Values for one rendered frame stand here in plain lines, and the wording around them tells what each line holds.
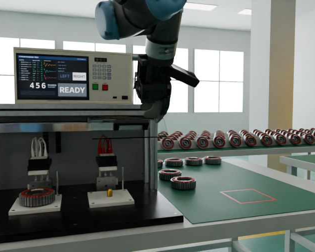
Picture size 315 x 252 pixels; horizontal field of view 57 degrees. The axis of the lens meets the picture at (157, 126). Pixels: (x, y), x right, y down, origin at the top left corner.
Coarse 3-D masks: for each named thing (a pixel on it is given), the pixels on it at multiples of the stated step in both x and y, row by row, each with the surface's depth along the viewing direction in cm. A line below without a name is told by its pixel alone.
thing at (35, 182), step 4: (32, 180) 110; (36, 180) 110; (40, 180) 110; (44, 180) 110; (48, 180) 110; (32, 184) 109; (36, 184) 109; (40, 184) 109; (44, 184) 110; (48, 184) 110; (52, 188) 115
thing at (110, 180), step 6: (102, 174) 120; (108, 174) 120; (96, 180) 115; (102, 180) 116; (108, 180) 116; (114, 180) 117; (96, 186) 115; (102, 186) 116; (108, 186) 117; (114, 186) 117
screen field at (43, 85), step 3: (30, 84) 107; (33, 84) 107; (36, 84) 108; (39, 84) 108; (42, 84) 108; (45, 84) 109; (30, 87) 107; (33, 87) 108; (36, 87) 108; (39, 87) 108; (42, 87) 108; (45, 87) 109
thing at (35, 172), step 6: (36, 156) 107; (42, 156) 107; (48, 156) 107; (30, 162) 101; (36, 162) 101; (42, 162) 102; (48, 162) 106; (30, 168) 101; (36, 168) 102; (42, 168) 102; (48, 168) 103; (30, 174) 99; (36, 174) 100; (48, 174) 112
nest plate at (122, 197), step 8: (88, 192) 109; (96, 192) 109; (104, 192) 109; (112, 192) 109; (120, 192) 109; (128, 192) 109; (88, 200) 101; (96, 200) 100; (104, 200) 100; (112, 200) 100; (120, 200) 100; (128, 200) 100
